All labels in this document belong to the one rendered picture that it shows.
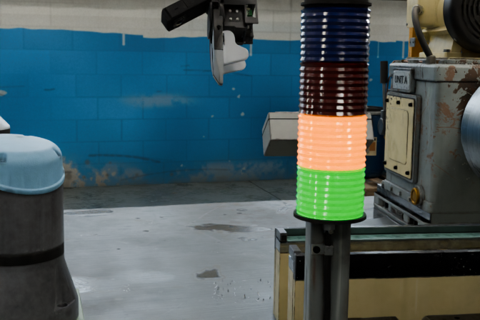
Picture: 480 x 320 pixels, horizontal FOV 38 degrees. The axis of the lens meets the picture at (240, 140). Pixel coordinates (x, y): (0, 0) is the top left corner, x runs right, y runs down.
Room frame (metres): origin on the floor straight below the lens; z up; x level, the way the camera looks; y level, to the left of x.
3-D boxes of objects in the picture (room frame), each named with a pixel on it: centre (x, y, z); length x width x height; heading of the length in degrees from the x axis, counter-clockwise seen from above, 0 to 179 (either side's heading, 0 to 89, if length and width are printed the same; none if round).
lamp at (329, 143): (0.61, -0.08, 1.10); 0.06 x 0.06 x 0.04
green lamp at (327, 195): (0.61, -0.08, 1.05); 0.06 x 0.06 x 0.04
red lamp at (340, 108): (0.61, -0.08, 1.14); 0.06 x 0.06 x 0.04
